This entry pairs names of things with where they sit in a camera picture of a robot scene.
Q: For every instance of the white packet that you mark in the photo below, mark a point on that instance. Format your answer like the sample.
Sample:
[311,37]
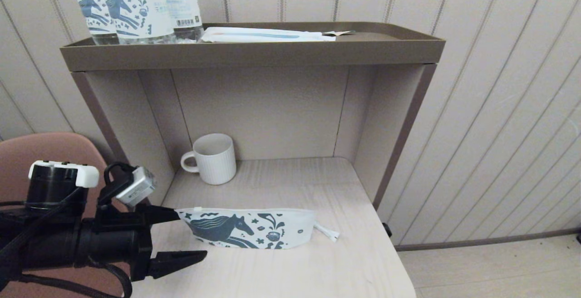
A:
[263,35]

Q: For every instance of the horse label water bottle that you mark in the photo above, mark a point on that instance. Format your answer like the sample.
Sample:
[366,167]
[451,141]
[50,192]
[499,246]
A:
[93,12]
[136,12]

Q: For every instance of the white ribbed mug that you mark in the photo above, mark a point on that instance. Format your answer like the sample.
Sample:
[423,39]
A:
[215,159]

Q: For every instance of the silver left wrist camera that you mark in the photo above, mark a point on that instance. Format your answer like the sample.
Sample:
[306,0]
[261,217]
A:
[136,187]

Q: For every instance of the white horse-print zipper pouch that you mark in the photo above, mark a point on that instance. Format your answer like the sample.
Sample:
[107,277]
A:
[240,230]

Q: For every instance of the pink upholstered chair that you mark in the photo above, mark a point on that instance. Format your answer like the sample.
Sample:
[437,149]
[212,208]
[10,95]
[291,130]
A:
[50,146]

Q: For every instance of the barcode label water bottle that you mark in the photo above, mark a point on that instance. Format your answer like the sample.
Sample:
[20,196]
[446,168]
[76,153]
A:
[184,3]

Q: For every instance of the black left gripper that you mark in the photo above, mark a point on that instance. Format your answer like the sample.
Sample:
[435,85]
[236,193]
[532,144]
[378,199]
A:
[143,243]

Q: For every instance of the brown desk shelf unit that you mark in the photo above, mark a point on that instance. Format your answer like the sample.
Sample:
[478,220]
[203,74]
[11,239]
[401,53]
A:
[254,55]

